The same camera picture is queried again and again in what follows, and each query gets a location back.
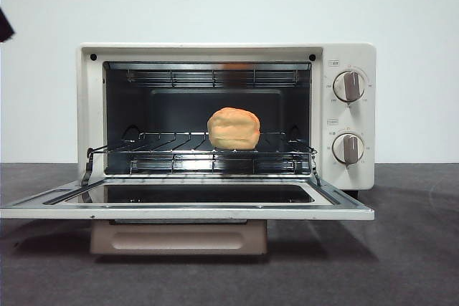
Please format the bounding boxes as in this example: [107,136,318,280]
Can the round golden bread roll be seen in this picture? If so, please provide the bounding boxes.
[207,106,261,150]

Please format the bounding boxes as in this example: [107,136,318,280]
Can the glass oven door with handle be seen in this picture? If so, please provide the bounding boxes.
[0,176,375,256]

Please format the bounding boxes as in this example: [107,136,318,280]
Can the white oven temperature knob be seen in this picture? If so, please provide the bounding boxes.
[332,71,366,102]

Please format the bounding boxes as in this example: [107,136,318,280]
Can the white Toshiba toaster oven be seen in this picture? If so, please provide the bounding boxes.
[76,42,377,199]

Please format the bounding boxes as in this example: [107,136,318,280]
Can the white oven timer knob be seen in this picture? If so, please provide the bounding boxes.
[331,133,365,165]

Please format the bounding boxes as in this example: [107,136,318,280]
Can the metal wire oven rack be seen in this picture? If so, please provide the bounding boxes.
[85,131,318,175]

